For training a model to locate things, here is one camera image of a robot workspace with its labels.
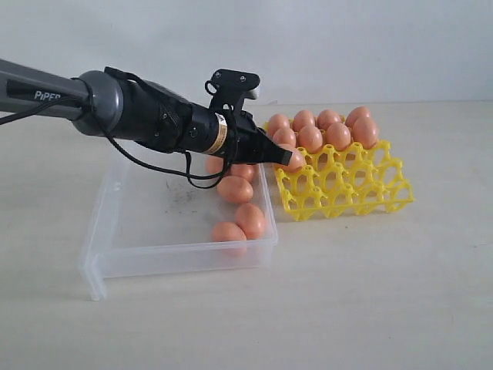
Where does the clear plastic bin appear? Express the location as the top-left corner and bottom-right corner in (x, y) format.
(79, 156), (278, 301)

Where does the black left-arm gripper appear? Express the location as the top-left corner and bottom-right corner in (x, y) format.
(207, 109), (293, 166)

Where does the brown egg frontmost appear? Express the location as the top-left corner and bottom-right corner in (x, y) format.
(211, 222), (247, 257)

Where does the yellow plastic egg tray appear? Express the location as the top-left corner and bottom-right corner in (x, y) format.
(273, 140), (414, 221)

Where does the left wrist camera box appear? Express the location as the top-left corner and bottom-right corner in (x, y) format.
(205, 69), (260, 113)

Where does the brown egg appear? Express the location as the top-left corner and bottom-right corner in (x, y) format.
(292, 109), (316, 131)
(278, 143), (306, 173)
(345, 106), (371, 127)
(298, 125), (324, 153)
(217, 176), (253, 204)
(234, 203), (266, 240)
(352, 116), (379, 149)
(230, 164), (257, 183)
(267, 113), (290, 136)
(272, 127), (297, 148)
(317, 109), (342, 130)
(326, 122), (351, 151)
(206, 156), (224, 175)

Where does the black left-arm cable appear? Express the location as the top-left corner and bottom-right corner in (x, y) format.
(0, 69), (242, 190)

